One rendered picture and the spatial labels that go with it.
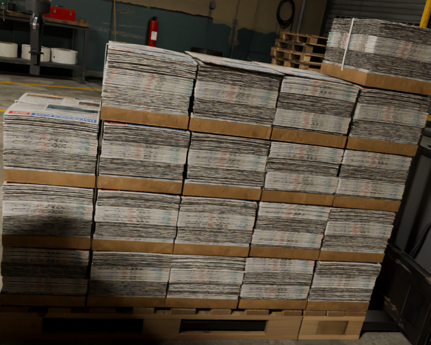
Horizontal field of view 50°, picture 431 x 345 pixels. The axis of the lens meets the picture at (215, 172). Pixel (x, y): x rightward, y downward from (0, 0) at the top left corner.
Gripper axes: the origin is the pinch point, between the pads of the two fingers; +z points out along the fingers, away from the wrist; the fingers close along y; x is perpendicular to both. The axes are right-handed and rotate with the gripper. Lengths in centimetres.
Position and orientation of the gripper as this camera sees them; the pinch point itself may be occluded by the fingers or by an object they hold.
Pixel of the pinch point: (35, 64)
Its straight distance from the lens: 169.6
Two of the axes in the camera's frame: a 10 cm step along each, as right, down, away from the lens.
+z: -1.7, 9.4, 3.0
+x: -9.6, -0.9, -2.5
